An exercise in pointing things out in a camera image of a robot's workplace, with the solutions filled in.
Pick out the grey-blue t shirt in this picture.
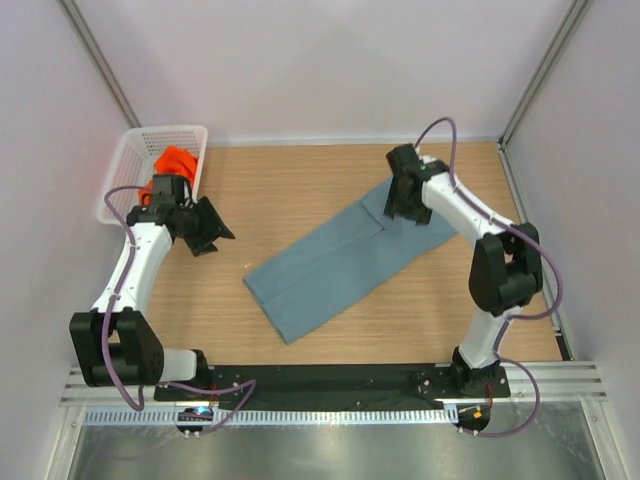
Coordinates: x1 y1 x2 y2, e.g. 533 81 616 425
244 179 456 344

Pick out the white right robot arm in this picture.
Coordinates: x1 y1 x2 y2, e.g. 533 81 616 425
384 144 543 396

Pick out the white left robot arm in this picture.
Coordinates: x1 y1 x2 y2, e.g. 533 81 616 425
69 174 234 387

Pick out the orange t shirt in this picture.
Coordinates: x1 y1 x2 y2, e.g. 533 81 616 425
153 145 199 188

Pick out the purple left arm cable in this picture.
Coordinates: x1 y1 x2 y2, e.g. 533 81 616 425
101 185 257 435

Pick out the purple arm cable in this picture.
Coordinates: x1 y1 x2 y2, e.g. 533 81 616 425
414 117 565 440
101 185 257 435

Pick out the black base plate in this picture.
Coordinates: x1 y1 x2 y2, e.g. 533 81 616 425
152 363 512 412

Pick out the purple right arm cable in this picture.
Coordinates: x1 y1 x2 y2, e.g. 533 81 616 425
414 117 565 440

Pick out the slotted grey cable duct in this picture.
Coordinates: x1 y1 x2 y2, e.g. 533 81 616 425
84 405 458 427

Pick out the aluminium frame rail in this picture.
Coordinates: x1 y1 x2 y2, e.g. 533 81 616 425
505 361 607 402

